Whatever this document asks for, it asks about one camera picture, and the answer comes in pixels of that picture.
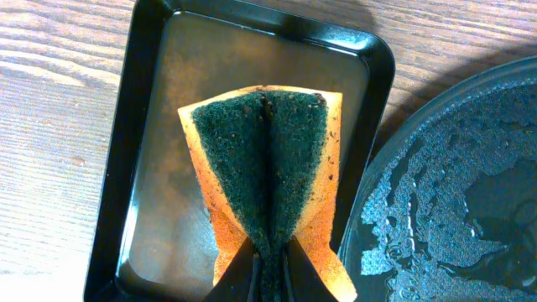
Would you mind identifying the orange green scrub sponge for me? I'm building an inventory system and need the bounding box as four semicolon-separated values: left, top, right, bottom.
178;86;357;301

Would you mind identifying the black round serving tray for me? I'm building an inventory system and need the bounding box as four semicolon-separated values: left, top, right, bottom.
340;57;536;301

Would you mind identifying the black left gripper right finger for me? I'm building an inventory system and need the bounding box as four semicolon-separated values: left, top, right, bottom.
281;237;336;302

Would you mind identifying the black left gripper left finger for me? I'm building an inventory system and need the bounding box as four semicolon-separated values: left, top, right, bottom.
203;238;261;302

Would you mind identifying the black rectangular water tray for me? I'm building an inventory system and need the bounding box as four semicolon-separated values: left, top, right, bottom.
83;0;395;301

